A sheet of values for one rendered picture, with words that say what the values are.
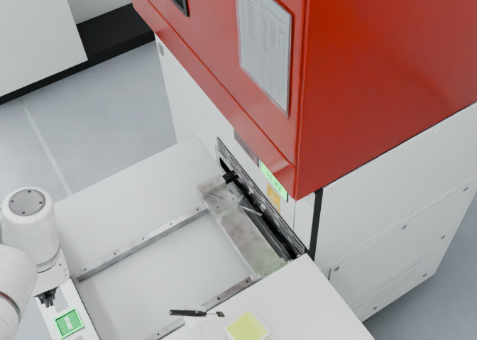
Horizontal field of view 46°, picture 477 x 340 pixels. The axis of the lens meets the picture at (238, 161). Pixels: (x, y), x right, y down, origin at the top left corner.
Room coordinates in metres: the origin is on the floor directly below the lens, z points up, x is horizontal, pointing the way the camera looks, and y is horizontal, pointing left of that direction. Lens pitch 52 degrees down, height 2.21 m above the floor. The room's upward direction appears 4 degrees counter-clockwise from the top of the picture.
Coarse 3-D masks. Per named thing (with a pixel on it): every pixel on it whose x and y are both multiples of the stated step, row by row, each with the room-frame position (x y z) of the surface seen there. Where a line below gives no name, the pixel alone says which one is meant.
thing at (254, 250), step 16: (224, 192) 0.93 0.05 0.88; (208, 208) 0.88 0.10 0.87; (240, 208) 0.87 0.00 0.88; (224, 224) 0.82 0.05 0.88; (240, 224) 0.82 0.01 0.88; (240, 240) 0.77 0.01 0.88; (256, 240) 0.76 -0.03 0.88; (240, 256) 0.73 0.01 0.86; (256, 256) 0.71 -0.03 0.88; (272, 256) 0.71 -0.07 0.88; (256, 272) 0.67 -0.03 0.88
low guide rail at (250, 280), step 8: (248, 280) 0.66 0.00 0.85; (256, 280) 0.66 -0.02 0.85; (232, 288) 0.64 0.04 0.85; (240, 288) 0.64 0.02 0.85; (216, 296) 0.62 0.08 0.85; (224, 296) 0.62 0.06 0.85; (232, 296) 0.62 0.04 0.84; (208, 304) 0.60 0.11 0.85; (216, 304) 0.60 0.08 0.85; (176, 320) 0.57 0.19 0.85; (168, 328) 0.55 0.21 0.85; (176, 328) 0.55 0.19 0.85; (152, 336) 0.53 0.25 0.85; (160, 336) 0.53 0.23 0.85
